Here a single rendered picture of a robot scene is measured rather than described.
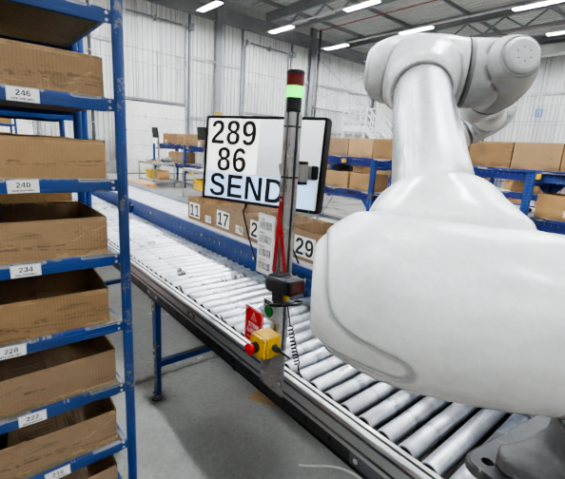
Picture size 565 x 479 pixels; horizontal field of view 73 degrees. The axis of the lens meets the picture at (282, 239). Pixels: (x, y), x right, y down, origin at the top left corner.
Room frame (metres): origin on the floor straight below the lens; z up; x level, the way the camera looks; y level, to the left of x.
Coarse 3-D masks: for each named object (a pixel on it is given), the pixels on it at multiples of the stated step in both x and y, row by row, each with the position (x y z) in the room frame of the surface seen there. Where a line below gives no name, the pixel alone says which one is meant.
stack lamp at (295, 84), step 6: (288, 78) 1.13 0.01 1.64; (294, 78) 1.12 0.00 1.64; (300, 78) 1.13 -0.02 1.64; (288, 84) 1.13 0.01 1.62; (294, 84) 1.12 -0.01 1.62; (300, 84) 1.13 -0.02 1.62; (288, 90) 1.13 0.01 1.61; (294, 90) 1.12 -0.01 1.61; (300, 90) 1.13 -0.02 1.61; (288, 96) 1.13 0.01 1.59; (294, 96) 1.12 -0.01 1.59; (300, 96) 1.13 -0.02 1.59
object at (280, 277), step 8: (280, 272) 1.10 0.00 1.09; (272, 280) 1.06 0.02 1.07; (280, 280) 1.03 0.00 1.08; (288, 280) 1.02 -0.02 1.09; (296, 280) 1.02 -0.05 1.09; (272, 288) 1.05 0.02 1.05; (280, 288) 1.03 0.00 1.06; (288, 288) 1.01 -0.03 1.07; (296, 288) 1.01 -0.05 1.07; (272, 296) 1.08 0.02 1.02; (280, 296) 1.05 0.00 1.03; (288, 296) 1.00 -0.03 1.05; (272, 304) 1.07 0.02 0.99; (280, 304) 1.05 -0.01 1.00
